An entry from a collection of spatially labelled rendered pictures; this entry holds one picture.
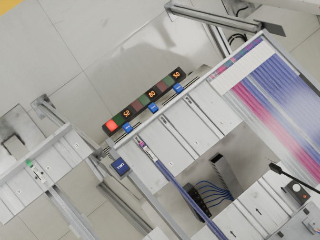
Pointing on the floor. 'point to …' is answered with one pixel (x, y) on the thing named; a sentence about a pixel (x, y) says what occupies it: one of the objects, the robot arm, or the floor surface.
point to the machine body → (193, 171)
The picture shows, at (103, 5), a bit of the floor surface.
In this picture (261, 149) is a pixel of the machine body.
